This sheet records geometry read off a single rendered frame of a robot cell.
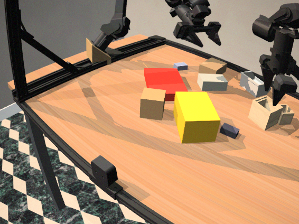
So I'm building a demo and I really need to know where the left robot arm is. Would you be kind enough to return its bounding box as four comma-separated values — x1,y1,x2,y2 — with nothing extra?
91,0,211,53

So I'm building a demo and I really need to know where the red flat slab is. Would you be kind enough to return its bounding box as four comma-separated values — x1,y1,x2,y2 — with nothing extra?
144,68,187,101

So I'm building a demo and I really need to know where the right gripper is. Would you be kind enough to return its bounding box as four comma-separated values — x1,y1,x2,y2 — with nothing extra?
259,46,297,106

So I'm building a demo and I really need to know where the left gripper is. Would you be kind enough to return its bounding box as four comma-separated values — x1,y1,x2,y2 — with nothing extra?
173,12,221,48

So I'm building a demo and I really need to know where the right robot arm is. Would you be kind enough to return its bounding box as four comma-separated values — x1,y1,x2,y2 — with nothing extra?
252,3,299,81

